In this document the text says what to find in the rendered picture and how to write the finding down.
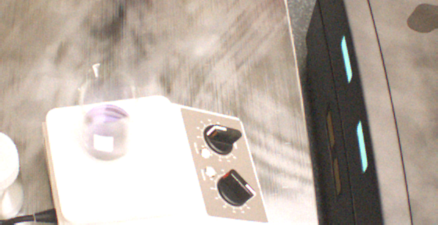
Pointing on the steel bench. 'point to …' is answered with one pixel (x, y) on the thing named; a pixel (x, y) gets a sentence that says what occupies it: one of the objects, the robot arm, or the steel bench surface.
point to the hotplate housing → (197, 214)
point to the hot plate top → (120, 169)
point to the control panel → (210, 194)
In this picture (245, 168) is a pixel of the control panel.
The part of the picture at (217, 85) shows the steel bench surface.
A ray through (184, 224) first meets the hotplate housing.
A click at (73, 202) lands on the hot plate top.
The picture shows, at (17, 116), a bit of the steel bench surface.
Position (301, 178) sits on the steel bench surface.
